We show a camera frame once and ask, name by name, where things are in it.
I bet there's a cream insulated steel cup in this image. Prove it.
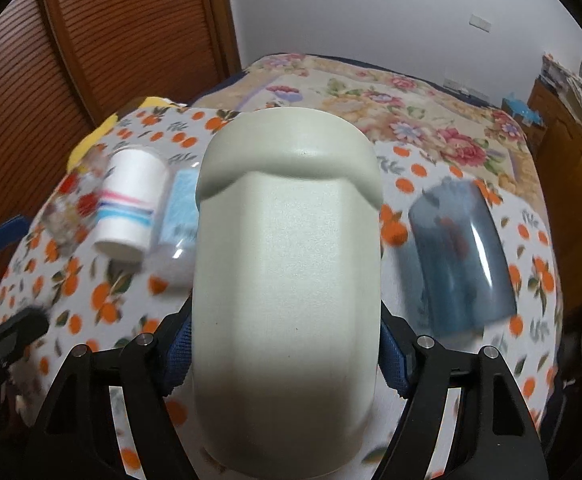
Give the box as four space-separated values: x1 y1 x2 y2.
192 107 382 479

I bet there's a white striped paper cup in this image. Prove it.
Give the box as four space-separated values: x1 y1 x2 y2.
93 145 171 263

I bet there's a clear frosted plastic cup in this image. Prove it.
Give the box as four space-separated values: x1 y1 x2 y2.
146 168 199 288

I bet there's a dark blue translucent cup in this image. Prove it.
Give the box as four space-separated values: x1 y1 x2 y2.
408 179 517 337

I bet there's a glass with red print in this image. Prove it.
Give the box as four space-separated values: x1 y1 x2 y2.
40 144 108 256

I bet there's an orange print tablecloth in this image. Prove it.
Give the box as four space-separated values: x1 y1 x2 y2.
0 100 561 422

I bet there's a yellow blanket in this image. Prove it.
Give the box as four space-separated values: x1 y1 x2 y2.
66 96 180 174

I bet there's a wooden louvered wardrobe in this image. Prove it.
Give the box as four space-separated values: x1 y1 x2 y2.
0 0 240 223

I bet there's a wooden sideboard cabinet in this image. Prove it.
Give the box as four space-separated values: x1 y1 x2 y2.
528 79 582 318

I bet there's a blue tissue box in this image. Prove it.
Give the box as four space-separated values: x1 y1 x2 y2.
502 93 544 127

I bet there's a floral bed quilt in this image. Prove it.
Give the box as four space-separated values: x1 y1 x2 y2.
190 52 536 196

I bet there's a cluttered stack of boxes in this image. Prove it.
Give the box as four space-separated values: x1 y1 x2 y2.
541 53 582 124

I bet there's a white wall switch plate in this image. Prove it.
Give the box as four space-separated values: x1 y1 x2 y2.
469 14 492 34

